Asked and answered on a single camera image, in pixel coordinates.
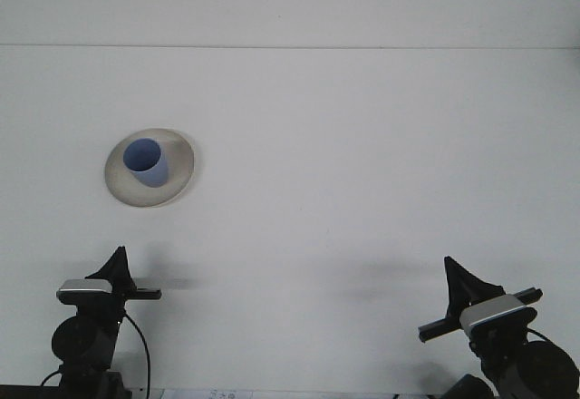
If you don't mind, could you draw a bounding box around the pale blue cup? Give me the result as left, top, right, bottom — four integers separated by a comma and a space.
122, 138, 170, 190

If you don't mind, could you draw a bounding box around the pale round plate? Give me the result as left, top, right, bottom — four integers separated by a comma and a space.
104, 127, 197, 209

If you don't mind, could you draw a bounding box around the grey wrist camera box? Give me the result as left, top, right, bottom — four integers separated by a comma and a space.
56, 279, 115, 306
459, 294, 538, 335

